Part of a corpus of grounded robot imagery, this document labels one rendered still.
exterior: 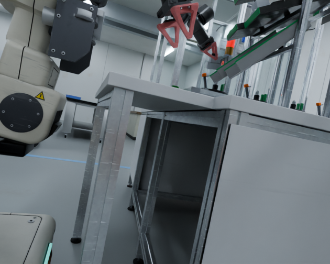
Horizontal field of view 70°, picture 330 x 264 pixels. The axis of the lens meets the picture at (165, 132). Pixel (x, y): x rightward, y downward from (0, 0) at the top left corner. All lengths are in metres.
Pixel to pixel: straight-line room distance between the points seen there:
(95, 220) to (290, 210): 0.45
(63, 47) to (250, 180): 0.57
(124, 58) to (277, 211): 10.61
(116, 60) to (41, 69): 10.25
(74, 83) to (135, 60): 2.80
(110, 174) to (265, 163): 0.35
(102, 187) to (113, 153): 0.08
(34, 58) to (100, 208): 0.42
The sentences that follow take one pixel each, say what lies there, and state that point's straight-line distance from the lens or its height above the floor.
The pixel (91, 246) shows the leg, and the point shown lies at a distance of 0.62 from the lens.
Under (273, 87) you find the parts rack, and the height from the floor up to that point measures 1.04.
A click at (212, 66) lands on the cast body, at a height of 1.07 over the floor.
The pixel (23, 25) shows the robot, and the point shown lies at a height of 0.96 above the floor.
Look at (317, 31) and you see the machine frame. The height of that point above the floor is 1.81.
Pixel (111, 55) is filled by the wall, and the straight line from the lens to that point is 10.96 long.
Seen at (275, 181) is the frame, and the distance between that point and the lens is 0.60.
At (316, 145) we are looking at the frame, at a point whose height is 0.79.
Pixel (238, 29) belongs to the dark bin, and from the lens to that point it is 1.05.
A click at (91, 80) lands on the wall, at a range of 10.75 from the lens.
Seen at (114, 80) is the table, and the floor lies 0.84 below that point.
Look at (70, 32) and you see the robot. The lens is 0.72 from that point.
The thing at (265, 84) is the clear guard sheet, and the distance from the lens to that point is 2.85.
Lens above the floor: 0.78
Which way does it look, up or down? 2 degrees down
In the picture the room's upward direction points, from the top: 11 degrees clockwise
